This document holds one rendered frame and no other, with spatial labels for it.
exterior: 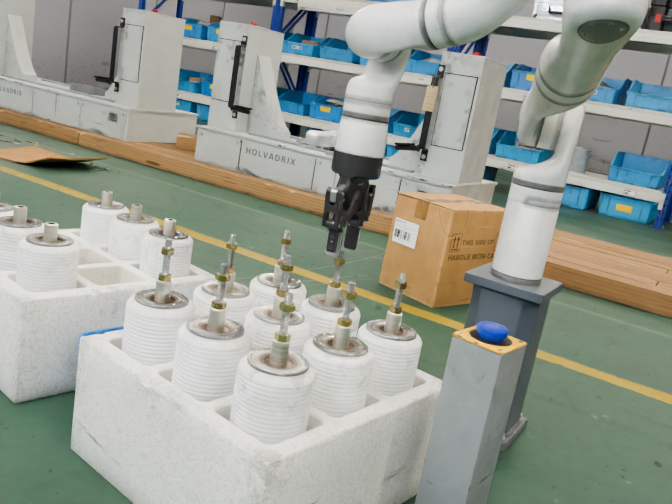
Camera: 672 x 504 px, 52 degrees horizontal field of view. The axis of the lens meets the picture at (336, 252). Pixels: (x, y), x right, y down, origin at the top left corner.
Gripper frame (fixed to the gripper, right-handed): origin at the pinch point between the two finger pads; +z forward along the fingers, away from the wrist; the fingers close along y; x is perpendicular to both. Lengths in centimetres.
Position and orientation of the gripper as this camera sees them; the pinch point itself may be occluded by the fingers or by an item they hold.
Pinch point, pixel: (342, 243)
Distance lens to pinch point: 105.3
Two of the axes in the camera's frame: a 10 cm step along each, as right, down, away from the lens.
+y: 4.2, -1.5, 9.0
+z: -1.7, 9.6, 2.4
